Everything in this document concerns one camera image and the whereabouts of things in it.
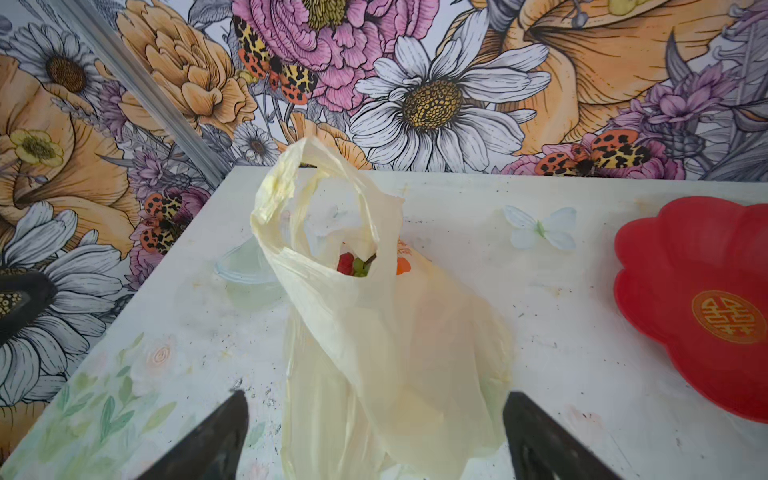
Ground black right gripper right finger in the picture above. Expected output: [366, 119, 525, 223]
[503, 391, 619, 480]

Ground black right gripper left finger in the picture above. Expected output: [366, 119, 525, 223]
[138, 390, 249, 480]

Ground translucent cream plastic bag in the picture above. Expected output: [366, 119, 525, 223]
[250, 138, 513, 479]

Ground red flower-shaped plate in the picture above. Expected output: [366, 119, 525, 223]
[613, 196, 767, 423]

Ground red fake fruit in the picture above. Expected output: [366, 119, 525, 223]
[337, 252, 356, 276]

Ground orange fake fruit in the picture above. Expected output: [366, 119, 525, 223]
[396, 257, 411, 275]

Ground green fake grapes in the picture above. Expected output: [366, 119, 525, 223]
[352, 258, 372, 277]

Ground clear plastic bowl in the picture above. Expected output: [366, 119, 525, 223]
[214, 237, 285, 312]

